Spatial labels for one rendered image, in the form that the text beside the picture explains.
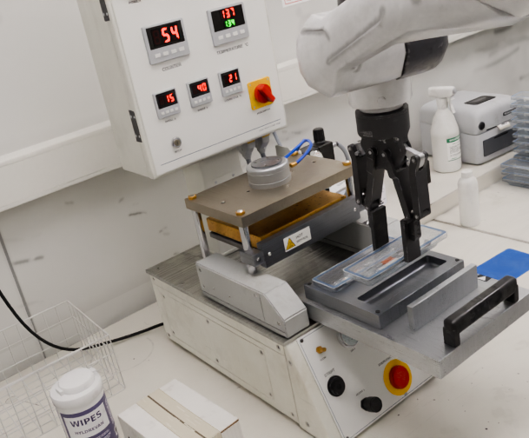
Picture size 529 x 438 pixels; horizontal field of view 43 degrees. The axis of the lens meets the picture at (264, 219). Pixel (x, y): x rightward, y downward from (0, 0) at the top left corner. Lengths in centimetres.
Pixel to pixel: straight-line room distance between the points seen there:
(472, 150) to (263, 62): 89
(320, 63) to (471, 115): 128
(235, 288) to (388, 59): 51
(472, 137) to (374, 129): 112
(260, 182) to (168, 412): 42
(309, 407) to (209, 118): 56
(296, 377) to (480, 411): 31
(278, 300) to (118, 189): 64
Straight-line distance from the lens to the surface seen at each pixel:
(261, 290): 109
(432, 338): 97
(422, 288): 105
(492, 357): 131
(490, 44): 254
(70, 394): 120
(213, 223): 125
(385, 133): 94
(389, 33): 67
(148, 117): 123
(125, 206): 162
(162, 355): 148
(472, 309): 96
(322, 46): 78
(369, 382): 117
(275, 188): 120
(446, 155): 203
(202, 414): 113
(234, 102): 133
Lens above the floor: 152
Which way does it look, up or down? 22 degrees down
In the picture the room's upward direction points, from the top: 11 degrees counter-clockwise
